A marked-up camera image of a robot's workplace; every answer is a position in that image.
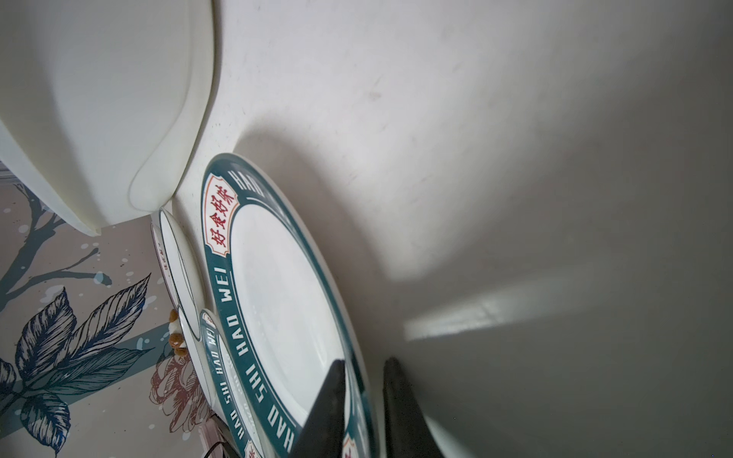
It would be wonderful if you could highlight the green rim plate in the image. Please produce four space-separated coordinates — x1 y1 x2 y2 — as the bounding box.
200 154 379 457
200 311 263 457

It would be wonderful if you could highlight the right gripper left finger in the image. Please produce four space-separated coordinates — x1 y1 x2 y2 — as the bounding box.
289 360 347 458

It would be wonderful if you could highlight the white flower plate upper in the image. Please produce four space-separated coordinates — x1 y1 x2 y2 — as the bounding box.
151 208 206 341

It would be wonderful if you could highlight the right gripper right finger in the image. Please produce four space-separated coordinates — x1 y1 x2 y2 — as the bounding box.
383 357 444 458

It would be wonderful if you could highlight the white plastic bin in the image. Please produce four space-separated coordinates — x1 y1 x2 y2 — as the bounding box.
1 1 215 236

